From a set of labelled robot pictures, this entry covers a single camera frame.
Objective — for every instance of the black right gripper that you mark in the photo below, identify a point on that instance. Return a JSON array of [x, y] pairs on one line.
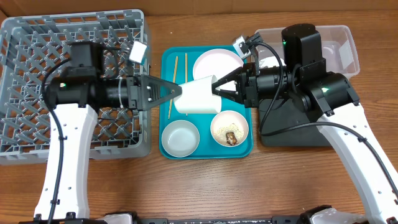
[[249, 95]]

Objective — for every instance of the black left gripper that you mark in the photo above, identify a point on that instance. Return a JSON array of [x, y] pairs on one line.
[[143, 92]]

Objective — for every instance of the white pink bowl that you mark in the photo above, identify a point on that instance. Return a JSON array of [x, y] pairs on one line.
[[227, 117]]

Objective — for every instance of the white paper cup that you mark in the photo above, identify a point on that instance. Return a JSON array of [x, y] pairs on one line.
[[197, 97]]

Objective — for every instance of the brown food piece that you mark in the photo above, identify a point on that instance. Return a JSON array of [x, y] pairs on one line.
[[231, 139]]

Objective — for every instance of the white tissue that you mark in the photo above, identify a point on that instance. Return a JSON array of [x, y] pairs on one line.
[[268, 62]]

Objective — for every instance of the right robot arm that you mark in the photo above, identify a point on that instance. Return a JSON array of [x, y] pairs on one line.
[[333, 107]]

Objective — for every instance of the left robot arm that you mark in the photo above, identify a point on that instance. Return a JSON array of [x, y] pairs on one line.
[[73, 100]]

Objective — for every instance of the large white plate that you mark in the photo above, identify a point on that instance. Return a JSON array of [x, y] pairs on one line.
[[217, 62]]

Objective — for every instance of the teal serving tray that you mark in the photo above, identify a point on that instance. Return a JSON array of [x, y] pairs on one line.
[[173, 65]]

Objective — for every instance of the grey small bowl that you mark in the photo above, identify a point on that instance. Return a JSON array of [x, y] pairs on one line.
[[180, 138]]

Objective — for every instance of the black plastic tray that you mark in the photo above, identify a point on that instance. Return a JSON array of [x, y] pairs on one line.
[[284, 115]]

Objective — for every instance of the clear plastic bin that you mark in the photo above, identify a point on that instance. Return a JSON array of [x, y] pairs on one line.
[[338, 47]]

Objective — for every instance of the grey dish rack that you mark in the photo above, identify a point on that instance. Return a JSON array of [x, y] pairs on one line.
[[30, 47]]

